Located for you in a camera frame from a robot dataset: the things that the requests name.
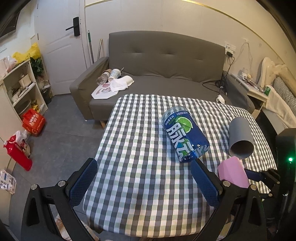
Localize pink hexagonal cup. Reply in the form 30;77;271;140
218;156;250;188

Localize grey cylindrical cup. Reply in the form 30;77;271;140
229;116;254;159

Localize white paper cup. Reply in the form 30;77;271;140
118;75;134;87

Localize white drink cup with straw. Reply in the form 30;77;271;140
108;68;123;82

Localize checkered tablecloth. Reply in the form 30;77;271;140
83;94;276;238

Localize red thermos bottle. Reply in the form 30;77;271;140
3;141;33;171

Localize white blanket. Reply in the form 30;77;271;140
265;85;295;128

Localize bed with white headboard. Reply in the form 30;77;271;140
258;57;295;134

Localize red bag on floor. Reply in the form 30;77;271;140
22;108;46;136

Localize white bedside table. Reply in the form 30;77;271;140
231;73;268;119

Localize green soda can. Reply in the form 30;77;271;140
264;85;271;96

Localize striped pillow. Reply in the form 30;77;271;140
273;77;295;113

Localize white hexagonal board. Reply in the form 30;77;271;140
91;83;118;99

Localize beige pillow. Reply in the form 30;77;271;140
278;66;296;90

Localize clear plastic bottle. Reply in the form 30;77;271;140
97;69;112;85

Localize white open shelf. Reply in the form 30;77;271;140
1;60;48;118

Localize grey sofa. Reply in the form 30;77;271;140
70;31;255;121

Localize white door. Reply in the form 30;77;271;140
35;0;87;95

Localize yellow plastic bag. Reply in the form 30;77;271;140
13;42;41;64

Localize pink kettle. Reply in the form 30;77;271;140
0;57;9;78

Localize black range hood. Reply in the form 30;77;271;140
0;12;20;41

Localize black power cable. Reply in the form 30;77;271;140
202;52;236;95

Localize wall power socket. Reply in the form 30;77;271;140
224;41;236;54

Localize white hanging cable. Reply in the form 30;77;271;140
235;39;255;72

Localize green handled broom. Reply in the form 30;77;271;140
87;30;95;64

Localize black door handle lock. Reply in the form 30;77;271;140
66;16;80;37

